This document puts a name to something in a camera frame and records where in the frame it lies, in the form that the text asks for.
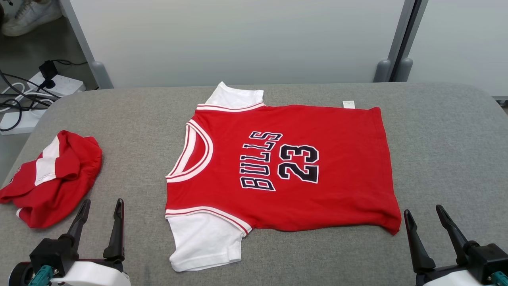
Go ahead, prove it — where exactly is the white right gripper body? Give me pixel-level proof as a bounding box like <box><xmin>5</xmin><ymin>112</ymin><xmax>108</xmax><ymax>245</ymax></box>
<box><xmin>415</xmin><ymin>265</ymin><xmax>496</xmax><ymax>286</ymax></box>

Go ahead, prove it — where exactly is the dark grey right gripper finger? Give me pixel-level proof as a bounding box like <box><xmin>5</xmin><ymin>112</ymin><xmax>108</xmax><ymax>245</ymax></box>
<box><xmin>435</xmin><ymin>204</ymin><xmax>479</xmax><ymax>266</ymax></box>
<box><xmin>403</xmin><ymin>209</ymin><xmax>437</xmax><ymax>274</ymax></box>

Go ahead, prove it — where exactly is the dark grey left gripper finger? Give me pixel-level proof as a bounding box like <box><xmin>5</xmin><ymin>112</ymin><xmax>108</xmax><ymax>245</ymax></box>
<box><xmin>59</xmin><ymin>199</ymin><xmax>92</xmax><ymax>251</ymax></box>
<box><xmin>103</xmin><ymin>198</ymin><xmax>125</xmax><ymax>262</ymax></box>

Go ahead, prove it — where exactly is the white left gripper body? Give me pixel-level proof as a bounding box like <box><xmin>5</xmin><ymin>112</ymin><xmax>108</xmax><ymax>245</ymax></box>
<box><xmin>8</xmin><ymin>258</ymin><xmax>132</xmax><ymax>286</ymax></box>

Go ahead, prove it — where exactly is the red shorts white stripe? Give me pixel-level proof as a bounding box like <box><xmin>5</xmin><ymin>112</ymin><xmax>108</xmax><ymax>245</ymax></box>
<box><xmin>0</xmin><ymin>130</ymin><xmax>103</xmax><ymax>229</ymax></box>

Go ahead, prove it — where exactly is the red Bulls 23 jersey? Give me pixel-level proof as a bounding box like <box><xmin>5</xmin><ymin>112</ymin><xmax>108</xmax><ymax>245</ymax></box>
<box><xmin>165</xmin><ymin>81</ymin><xmax>402</xmax><ymax>272</ymax></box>

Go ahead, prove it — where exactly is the white power strip with sockets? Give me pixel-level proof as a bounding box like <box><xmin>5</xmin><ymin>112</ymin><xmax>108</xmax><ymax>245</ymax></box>
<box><xmin>28</xmin><ymin>71</ymin><xmax>86</xmax><ymax>98</ymax></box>

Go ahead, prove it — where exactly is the black power adapter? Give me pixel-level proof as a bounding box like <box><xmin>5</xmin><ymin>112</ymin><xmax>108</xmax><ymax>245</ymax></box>
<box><xmin>39</xmin><ymin>60</ymin><xmax>59</xmax><ymax>89</ymax></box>

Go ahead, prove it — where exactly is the narrow white partition panel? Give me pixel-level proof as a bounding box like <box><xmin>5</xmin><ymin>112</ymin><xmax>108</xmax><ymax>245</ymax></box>
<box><xmin>409</xmin><ymin>0</ymin><xmax>508</xmax><ymax>98</ymax></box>

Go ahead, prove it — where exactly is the pale sneaker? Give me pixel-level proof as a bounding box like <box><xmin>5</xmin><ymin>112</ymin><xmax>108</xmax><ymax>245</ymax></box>
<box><xmin>2</xmin><ymin>0</ymin><xmax>63</xmax><ymax>37</ymax></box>

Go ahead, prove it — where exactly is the wide white partition panel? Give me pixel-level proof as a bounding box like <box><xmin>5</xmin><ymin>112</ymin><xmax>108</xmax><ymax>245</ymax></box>
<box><xmin>71</xmin><ymin>0</ymin><xmax>407</xmax><ymax>89</ymax></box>

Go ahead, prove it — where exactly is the left camera cable teal plug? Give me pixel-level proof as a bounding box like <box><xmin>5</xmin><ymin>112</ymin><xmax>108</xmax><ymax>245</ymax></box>
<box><xmin>28</xmin><ymin>265</ymin><xmax>54</xmax><ymax>286</ymax></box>

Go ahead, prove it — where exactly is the white floor cable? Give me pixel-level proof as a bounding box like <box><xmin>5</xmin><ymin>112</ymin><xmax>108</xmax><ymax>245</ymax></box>
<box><xmin>0</xmin><ymin>81</ymin><xmax>53</xmax><ymax>110</ymax></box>

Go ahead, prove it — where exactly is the single grey partition post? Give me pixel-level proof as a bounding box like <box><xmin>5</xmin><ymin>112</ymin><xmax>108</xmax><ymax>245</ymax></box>
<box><xmin>60</xmin><ymin>0</ymin><xmax>114</xmax><ymax>89</ymax></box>

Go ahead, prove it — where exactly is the black floor cable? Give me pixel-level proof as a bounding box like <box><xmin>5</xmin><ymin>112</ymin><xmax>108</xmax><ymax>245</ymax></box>
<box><xmin>0</xmin><ymin>70</ymin><xmax>60</xmax><ymax>131</ymax></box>

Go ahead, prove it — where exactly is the dark grey paired partition post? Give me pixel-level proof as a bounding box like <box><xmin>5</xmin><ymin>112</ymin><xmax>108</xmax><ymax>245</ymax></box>
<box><xmin>393</xmin><ymin>0</ymin><xmax>429</xmax><ymax>82</ymax></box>

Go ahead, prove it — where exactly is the light grey paired partition post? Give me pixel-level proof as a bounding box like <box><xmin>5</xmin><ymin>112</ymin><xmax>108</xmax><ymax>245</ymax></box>
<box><xmin>373</xmin><ymin>0</ymin><xmax>417</xmax><ymax>83</ymax></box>

